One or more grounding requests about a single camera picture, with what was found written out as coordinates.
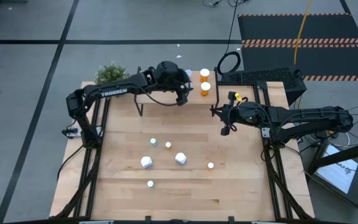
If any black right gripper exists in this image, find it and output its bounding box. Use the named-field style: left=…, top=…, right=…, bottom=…
left=211, top=91, right=246, bottom=137

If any large orange pill bottle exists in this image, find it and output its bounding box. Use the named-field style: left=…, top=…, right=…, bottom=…
left=200, top=82, right=212, bottom=97
left=199, top=68, right=211, bottom=83

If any white melatonin supplement bottle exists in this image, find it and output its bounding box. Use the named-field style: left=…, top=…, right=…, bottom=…
left=140, top=156, right=154, bottom=169
left=175, top=152, right=188, bottom=166

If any wooden shelf with black legs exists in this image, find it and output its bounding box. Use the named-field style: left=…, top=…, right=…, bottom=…
left=134, top=66, right=220, bottom=118

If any green potted plant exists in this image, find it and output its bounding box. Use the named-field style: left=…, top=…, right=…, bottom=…
left=94, top=62, right=130, bottom=85

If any black diagonal boom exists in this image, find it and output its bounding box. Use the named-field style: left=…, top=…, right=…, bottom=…
left=305, top=138, right=358, bottom=175

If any black mat with orange stripes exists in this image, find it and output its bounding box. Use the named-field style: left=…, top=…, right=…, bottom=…
left=237, top=12, right=358, bottom=82

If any monitor with white screen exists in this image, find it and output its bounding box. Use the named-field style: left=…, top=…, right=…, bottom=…
left=309, top=144, right=358, bottom=215

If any black aluminium table frame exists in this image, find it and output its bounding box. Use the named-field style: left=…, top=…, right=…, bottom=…
left=50, top=79, right=316, bottom=224

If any black hanging coiled cable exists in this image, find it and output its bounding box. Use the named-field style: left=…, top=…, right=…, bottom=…
left=216, top=0, right=242, bottom=76

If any yellow hanging hose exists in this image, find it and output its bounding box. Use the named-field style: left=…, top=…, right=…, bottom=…
left=293, top=0, right=313, bottom=66

